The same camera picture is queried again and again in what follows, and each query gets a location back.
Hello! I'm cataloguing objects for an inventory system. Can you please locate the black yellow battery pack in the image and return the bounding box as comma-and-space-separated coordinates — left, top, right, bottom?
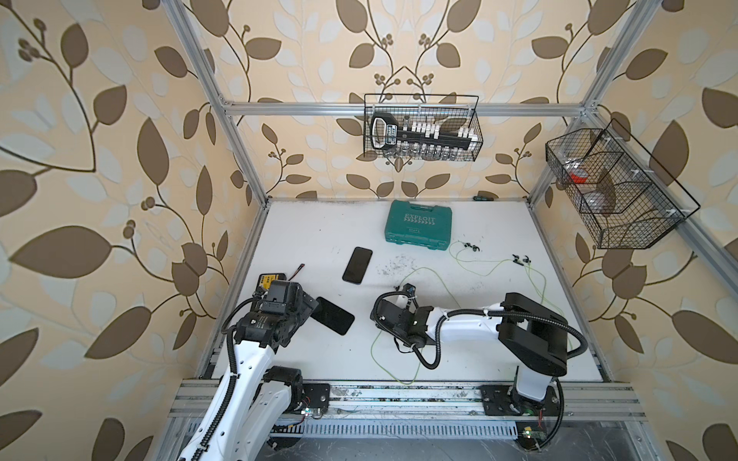
257, 273, 288, 290

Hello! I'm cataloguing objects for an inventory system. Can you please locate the red black battery lead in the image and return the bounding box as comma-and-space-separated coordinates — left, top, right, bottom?
288, 263, 306, 282

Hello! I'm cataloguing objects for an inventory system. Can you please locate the green plastic tool case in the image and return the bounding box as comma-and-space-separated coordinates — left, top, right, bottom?
384, 201, 453, 251

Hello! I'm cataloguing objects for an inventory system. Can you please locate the socket wrench set in basket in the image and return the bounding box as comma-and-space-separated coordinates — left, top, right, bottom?
364, 111, 484, 151

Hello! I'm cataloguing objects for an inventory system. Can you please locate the blue-edged black smartphone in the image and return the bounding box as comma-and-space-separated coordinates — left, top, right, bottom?
342, 247, 373, 285

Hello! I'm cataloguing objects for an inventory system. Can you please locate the black wire basket back wall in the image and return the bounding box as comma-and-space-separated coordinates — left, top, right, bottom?
363, 92, 484, 163

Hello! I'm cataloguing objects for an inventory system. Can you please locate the red item in right basket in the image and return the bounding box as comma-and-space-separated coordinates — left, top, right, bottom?
561, 161, 590, 186

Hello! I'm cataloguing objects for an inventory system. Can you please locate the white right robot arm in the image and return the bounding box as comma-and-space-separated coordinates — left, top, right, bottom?
370, 284, 588, 405

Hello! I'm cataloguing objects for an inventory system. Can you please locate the black wire basket right wall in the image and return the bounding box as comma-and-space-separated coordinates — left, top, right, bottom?
546, 118, 701, 250

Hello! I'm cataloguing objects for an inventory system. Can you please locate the aluminium frame post right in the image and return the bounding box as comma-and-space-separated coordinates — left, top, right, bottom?
527, 0, 661, 209

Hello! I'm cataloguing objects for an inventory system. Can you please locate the aluminium frame post left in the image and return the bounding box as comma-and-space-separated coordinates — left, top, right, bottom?
163, 0, 268, 209

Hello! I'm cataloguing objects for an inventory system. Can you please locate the aluminium frame crossbar back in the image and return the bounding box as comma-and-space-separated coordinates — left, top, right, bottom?
221, 101, 586, 118

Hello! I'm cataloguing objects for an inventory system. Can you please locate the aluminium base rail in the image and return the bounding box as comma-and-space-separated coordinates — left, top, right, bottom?
167, 380, 649, 449

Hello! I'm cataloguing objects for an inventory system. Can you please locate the black wire basket wall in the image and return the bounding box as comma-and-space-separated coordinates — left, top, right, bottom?
546, 118, 701, 250
363, 92, 484, 163

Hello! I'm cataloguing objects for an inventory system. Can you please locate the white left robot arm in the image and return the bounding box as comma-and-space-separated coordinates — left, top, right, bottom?
178, 280, 319, 460

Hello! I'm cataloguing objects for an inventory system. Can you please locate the aluminium frame post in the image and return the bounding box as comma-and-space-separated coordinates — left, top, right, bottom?
163, 0, 268, 209
527, 0, 661, 209

